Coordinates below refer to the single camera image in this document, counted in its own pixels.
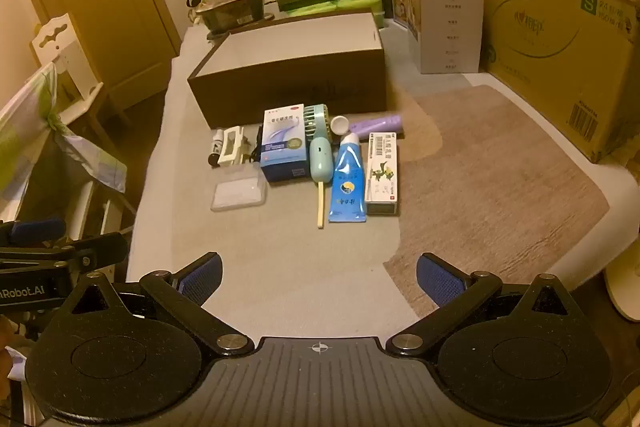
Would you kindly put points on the blue tube with white cap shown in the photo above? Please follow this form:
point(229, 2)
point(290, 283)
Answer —
point(347, 187)

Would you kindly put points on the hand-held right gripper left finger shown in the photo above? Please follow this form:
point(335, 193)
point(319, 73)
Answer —
point(202, 278)

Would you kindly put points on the purple tube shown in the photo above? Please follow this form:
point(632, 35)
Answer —
point(377, 124)

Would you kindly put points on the green tissue pack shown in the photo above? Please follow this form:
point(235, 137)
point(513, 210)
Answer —
point(360, 4)
point(312, 9)

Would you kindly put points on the clear plastic case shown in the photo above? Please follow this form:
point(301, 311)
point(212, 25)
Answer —
point(237, 193)

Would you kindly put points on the blue medicine box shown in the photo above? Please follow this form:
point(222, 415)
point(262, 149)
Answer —
point(283, 142)

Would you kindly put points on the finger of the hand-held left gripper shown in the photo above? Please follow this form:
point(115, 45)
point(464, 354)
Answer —
point(35, 230)
point(100, 249)

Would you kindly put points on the white plastic holder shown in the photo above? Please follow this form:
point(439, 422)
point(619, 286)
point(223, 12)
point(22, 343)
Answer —
point(232, 147)

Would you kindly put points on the brown mat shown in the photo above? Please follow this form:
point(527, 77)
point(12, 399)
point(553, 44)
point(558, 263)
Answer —
point(500, 187)

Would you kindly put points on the striped green white cloth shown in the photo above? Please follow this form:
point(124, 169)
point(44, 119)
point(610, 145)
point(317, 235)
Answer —
point(30, 142)

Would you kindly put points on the wooden door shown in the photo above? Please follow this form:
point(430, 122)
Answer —
point(100, 7)

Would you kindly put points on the white wooden chair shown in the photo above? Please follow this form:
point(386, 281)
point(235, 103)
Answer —
point(65, 52)

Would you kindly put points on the small white spray bottle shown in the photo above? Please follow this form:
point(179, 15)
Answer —
point(216, 147)

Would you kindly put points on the white and green medicine box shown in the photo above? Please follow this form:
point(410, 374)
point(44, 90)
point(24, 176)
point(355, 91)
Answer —
point(381, 177)

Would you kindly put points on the white cardboard box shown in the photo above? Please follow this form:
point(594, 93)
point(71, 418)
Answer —
point(450, 32)

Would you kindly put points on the dark instant noodle bowl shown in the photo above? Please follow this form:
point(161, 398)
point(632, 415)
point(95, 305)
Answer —
point(230, 7)
point(225, 27)

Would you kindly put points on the yellow stick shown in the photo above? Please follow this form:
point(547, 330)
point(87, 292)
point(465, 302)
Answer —
point(320, 207)

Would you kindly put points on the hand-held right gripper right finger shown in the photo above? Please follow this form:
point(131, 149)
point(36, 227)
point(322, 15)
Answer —
point(439, 279)

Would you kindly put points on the large brown cardboard box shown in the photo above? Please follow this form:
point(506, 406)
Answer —
point(565, 47)

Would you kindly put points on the small white pill bottle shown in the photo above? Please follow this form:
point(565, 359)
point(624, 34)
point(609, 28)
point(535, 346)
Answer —
point(339, 125)

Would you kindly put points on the white round base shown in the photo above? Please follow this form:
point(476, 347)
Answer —
point(625, 292)

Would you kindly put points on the mint green handheld fan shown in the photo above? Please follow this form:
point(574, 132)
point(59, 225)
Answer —
point(320, 157)

